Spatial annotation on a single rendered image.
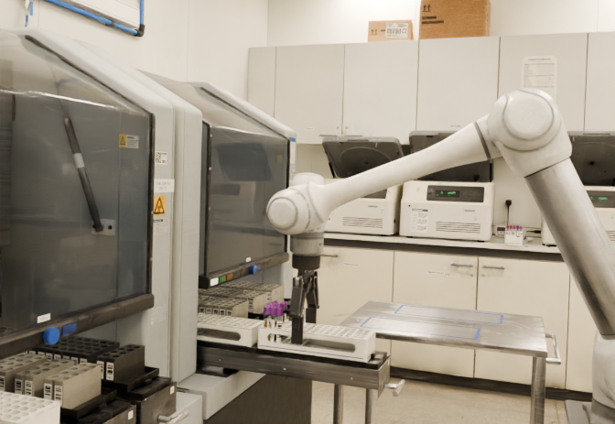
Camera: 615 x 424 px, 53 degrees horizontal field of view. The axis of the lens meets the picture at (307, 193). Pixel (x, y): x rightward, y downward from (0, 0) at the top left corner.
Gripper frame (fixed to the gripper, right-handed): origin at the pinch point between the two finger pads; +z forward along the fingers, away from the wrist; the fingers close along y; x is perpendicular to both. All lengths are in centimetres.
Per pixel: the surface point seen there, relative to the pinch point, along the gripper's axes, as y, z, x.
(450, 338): 26.2, 4.5, -35.4
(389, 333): 24.3, 4.6, -18.0
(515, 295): 229, 26, -53
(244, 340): -4.9, 3.2, 14.9
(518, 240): 225, -7, -53
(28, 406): -69, 0, 26
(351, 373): -6.6, 7.5, -15.0
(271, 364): -6.6, 8.0, 6.4
